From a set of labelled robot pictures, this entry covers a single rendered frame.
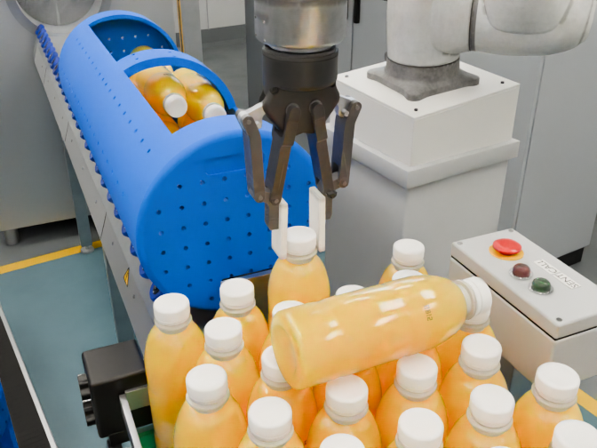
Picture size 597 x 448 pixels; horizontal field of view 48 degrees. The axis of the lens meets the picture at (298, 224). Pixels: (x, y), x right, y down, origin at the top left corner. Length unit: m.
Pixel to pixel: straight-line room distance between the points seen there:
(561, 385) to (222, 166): 0.50
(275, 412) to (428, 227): 0.94
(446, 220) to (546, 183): 1.25
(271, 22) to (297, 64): 0.04
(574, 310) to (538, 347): 0.06
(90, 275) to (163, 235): 2.08
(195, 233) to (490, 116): 0.78
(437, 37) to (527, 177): 1.29
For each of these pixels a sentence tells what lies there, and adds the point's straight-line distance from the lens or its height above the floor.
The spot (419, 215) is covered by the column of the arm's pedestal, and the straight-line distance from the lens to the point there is 1.46.
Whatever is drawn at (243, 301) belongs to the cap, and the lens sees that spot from 0.76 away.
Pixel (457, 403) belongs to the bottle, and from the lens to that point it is 0.72.
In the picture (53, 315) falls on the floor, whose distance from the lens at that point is 2.79.
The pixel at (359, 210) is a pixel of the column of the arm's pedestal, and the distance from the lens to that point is 1.56.
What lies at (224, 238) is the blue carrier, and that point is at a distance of 0.96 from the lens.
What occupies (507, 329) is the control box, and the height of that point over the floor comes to 1.04.
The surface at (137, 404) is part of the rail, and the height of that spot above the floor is 0.96.
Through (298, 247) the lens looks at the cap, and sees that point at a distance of 0.75.
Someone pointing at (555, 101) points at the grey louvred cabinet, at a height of 0.79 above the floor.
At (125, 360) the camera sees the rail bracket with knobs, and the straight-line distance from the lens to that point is 0.88.
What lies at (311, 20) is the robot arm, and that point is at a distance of 0.64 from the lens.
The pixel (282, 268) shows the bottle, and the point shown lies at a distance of 0.77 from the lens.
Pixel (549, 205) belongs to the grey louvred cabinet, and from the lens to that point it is 2.81.
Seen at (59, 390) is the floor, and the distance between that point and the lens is 2.43.
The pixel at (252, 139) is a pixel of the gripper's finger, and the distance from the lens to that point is 0.69.
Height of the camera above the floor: 1.55
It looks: 28 degrees down
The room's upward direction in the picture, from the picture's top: straight up
